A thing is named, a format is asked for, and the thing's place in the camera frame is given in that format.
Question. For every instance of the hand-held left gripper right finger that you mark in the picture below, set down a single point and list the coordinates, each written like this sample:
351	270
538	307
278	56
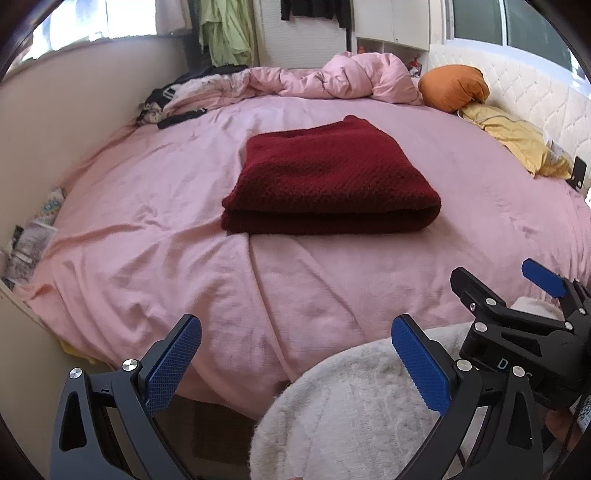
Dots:
420	364

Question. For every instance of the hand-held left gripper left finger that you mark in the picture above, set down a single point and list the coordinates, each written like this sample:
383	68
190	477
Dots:
173	364

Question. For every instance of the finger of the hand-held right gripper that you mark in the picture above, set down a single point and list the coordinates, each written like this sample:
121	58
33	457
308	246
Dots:
542	274
475	295

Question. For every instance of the dark red knit sweater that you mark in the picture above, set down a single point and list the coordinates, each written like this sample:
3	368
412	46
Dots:
323	175

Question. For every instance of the black and white clothes pile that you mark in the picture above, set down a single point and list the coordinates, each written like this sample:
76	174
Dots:
194	81

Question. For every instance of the white fleece garment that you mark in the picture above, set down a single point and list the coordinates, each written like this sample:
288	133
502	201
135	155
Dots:
346	415

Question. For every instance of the yellow cloth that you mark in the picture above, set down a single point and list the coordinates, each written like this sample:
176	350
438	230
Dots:
76	353

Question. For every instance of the black phone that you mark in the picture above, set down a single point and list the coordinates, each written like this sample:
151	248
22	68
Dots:
579	171

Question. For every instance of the yellow pillow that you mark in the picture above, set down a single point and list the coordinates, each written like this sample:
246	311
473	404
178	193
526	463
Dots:
512	131

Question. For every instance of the pink bed sheet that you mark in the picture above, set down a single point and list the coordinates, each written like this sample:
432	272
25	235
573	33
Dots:
161	207

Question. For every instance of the white quilted headboard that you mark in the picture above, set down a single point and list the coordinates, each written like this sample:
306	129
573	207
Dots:
531	92

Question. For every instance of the printed papers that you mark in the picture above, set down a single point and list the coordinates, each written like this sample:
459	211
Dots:
34	235

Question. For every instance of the orange pillow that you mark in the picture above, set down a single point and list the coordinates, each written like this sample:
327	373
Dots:
452	87

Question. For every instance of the window beside headboard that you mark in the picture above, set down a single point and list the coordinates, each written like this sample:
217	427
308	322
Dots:
508	23

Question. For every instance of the pink duvet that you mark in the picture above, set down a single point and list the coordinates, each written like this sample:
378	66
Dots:
351	74

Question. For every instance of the white wardrobe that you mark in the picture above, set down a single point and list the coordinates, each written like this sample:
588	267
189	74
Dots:
300	41

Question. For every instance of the black hanging garment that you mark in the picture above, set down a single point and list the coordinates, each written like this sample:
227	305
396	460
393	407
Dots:
314	9

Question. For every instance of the green hanging garment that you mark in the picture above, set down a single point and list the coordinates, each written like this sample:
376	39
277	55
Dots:
226	32

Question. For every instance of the bright window beside bed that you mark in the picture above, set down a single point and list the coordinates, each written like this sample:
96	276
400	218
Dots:
92	23

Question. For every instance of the beige bed frame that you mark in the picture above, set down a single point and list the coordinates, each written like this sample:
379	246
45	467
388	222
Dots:
69	92

